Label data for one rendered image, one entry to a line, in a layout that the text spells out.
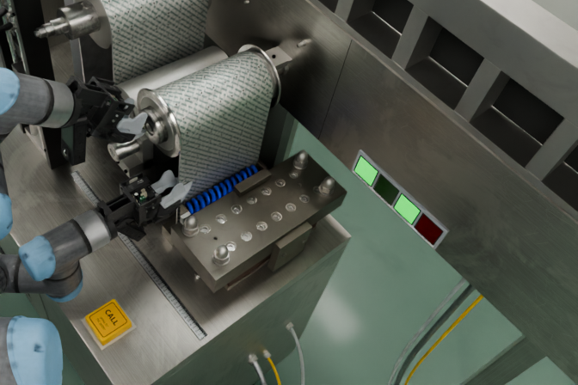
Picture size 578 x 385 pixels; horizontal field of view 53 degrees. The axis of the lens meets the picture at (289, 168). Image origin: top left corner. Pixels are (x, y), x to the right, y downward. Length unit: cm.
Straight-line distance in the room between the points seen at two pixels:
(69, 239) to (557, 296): 88
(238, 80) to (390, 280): 155
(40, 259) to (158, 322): 32
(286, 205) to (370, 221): 136
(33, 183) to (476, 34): 107
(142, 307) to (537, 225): 82
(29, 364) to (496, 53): 79
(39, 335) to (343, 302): 173
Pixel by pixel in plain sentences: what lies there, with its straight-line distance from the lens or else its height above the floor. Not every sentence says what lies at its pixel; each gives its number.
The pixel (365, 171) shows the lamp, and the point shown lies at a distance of 126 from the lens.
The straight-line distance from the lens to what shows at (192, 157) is 120.
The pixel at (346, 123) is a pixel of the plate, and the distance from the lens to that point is 124.
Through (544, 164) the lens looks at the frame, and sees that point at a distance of 100.
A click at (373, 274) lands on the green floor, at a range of 254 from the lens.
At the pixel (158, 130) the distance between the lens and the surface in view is 113.
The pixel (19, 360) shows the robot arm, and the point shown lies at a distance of 84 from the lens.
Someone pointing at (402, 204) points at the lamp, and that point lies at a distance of 123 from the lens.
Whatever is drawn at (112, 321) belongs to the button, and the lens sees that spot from 130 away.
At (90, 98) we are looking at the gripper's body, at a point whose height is 139.
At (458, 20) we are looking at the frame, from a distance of 98.
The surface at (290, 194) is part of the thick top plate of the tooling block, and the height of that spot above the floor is 103.
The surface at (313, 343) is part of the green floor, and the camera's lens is 233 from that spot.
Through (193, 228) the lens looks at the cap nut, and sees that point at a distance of 125.
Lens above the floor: 212
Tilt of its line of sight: 50 degrees down
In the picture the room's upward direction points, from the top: 16 degrees clockwise
